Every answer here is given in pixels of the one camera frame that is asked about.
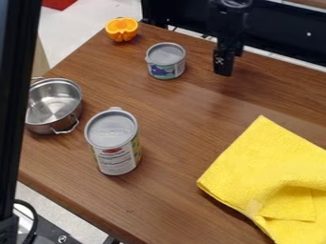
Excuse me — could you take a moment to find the orange toy pepper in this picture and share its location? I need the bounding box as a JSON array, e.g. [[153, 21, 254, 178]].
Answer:
[[104, 17, 140, 43]]

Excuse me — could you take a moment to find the short can with fish label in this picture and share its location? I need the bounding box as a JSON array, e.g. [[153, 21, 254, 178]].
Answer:
[[143, 41, 188, 81]]

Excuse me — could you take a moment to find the black metal post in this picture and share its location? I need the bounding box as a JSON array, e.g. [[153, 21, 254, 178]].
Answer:
[[0, 0, 44, 221]]

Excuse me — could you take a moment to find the yellow cloth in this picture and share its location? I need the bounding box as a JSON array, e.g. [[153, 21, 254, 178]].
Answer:
[[194, 114, 326, 244]]

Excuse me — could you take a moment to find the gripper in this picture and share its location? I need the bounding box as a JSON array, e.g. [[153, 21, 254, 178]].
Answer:
[[206, 7, 249, 77]]

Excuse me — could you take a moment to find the silver pot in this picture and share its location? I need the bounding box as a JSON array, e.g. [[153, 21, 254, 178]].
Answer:
[[24, 76, 85, 135]]

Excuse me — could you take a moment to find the tall can with white label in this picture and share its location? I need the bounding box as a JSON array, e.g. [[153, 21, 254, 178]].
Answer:
[[82, 106, 143, 177]]

